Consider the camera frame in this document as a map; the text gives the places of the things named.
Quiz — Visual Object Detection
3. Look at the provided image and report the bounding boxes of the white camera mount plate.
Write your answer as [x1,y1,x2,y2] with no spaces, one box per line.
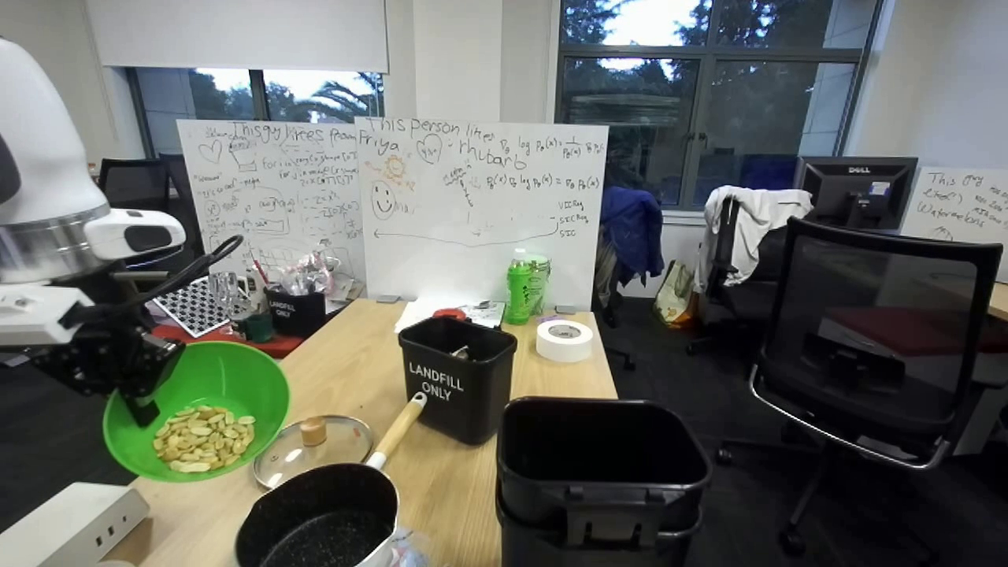
[0,284,93,351]

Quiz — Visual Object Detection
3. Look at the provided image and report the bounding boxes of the black mesh office chair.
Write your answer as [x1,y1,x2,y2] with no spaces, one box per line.
[714,213,1008,562]

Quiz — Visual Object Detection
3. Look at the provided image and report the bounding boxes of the white paper sheet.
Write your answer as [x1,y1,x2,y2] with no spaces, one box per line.
[389,296,510,335]

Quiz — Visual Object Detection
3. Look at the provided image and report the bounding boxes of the green wipes canister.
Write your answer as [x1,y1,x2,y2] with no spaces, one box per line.
[499,248,555,328]

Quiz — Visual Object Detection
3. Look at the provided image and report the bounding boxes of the white tape roll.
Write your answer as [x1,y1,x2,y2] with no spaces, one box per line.
[533,319,598,370]

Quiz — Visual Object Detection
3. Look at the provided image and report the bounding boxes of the beige snack pieces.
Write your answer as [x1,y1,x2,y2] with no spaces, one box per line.
[152,402,257,477]

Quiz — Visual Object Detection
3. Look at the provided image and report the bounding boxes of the white pot with wooden handle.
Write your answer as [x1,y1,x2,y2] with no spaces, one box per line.
[228,392,430,567]

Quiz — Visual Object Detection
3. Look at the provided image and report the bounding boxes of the blue jacket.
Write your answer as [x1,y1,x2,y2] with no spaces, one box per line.
[598,183,666,289]

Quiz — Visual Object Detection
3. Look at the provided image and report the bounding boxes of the white power box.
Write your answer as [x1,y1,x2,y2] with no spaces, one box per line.
[0,479,154,567]

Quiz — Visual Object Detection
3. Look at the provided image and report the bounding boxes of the black computer monitor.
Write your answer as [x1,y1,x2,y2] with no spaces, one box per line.
[798,153,921,237]

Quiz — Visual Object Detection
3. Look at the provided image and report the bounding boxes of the small dark green cup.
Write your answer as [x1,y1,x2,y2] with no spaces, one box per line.
[237,309,281,347]

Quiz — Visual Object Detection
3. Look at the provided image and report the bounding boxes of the black and white checkerboard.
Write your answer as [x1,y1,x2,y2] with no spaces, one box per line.
[143,275,240,342]

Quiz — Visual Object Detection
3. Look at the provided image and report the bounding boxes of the whiteboard with sun drawing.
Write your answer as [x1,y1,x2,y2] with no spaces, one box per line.
[356,118,612,314]

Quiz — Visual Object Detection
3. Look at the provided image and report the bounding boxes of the green plastic bowl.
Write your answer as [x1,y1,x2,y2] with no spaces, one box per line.
[99,337,294,489]

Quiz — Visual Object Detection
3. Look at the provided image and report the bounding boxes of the glass pot lid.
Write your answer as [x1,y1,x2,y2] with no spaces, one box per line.
[248,409,378,496]

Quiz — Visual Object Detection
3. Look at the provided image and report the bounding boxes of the large black stacked bin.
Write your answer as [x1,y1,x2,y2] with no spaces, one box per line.
[495,395,714,567]

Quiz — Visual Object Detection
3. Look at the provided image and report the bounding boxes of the small black landfill bin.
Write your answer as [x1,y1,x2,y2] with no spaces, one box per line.
[392,314,519,448]

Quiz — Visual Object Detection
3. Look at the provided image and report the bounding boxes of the blue and white plastic bag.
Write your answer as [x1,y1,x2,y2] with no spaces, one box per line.
[359,527,434,567]

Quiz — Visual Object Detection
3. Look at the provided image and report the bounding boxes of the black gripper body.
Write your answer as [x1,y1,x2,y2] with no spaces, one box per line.
[32,270,186,402]

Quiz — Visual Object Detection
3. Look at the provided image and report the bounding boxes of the white cloth on chair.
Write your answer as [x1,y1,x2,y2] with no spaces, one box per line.
[701,183,816,289]

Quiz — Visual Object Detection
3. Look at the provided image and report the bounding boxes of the crumpled clear plastic bags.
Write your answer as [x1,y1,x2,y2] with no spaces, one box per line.
[245,241,363,309]

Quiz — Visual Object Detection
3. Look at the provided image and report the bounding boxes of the white roller blind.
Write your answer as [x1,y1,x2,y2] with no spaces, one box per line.
[80,0,392,79]

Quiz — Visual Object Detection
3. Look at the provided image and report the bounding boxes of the black landfill bin with bags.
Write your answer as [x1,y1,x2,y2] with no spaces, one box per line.
[261,288,329,341]

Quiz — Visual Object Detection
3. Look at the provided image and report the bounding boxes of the small whiteboard with writing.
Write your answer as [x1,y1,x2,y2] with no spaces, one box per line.
[898,165,1008,259]

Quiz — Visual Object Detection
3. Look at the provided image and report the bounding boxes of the white cabinet with red top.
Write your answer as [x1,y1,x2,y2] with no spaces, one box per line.
[143,322,307,364]

